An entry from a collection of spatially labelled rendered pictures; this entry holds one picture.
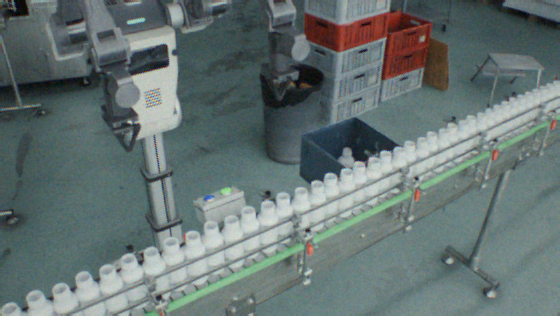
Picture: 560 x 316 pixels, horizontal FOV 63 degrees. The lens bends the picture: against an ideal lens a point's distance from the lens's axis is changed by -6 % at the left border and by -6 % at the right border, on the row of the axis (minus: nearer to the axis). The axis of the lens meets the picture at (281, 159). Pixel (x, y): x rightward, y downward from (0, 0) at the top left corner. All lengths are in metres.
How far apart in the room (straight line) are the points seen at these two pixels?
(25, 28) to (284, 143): 2.65
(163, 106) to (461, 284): 1.93
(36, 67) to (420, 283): 3.85
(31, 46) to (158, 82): 3.30
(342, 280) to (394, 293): 0.29
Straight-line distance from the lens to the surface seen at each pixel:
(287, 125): 3.34
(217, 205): 1.45
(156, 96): 1.70
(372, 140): 2.21
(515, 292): 2.97
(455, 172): 1.93
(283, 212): 1.40
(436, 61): 4.87
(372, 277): 2.79
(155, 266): 1.27
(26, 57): 4.95
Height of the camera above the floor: 2.04
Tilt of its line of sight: 34 degrees down
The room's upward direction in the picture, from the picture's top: 1 degrees clockwise
